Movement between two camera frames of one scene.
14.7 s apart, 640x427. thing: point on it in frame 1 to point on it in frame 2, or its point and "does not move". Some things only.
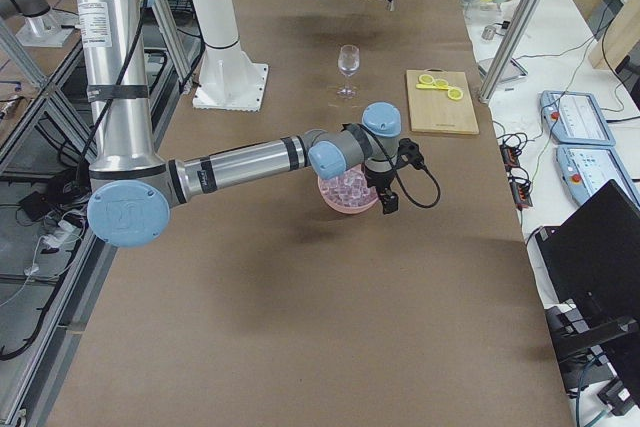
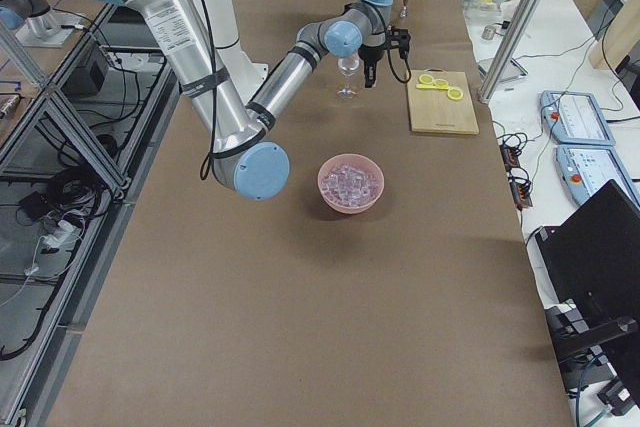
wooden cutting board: (434, 111) does not move
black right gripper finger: (394, 200) to (373, 63)
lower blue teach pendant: (587, 169) does not move
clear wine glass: (348, 62) does not move
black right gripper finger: (388, 201) to (368, 74)
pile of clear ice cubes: (349, 190) does not move
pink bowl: (348, 193) does not move
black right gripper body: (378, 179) to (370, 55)
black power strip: (520, 188) does not move
